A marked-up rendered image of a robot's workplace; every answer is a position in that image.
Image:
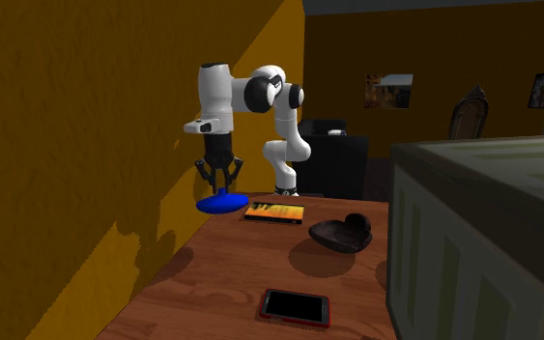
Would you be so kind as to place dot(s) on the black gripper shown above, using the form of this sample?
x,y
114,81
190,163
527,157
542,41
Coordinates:
x,y
218,150

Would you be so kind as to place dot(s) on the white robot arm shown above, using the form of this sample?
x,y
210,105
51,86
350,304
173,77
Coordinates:
x,y
215,101

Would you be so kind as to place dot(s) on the blue flat dish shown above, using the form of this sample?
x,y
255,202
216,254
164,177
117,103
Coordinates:
x,y
222,202

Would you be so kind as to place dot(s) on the orange and black book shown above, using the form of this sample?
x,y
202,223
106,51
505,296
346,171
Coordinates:
x,y
274,212

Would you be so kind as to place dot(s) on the black cabinet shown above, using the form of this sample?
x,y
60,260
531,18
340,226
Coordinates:
x,y
332,162

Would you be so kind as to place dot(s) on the dark brown carved bowl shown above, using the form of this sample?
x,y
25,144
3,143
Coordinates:
x,y
342,233

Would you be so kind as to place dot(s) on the red-cased black smartphone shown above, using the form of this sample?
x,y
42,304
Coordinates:
x,y
295,307

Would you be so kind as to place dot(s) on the dark wooden chair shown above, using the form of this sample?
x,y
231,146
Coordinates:
x,y
468,114

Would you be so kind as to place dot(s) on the grey-green panelled cabinet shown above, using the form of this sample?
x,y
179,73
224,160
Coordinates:
x,y
478,235

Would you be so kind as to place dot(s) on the landscape wall picture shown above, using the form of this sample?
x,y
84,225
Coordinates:
x,y
388,90

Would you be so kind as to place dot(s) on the dark framed wall picture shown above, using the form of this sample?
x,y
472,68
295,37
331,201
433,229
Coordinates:
x,y
543,89

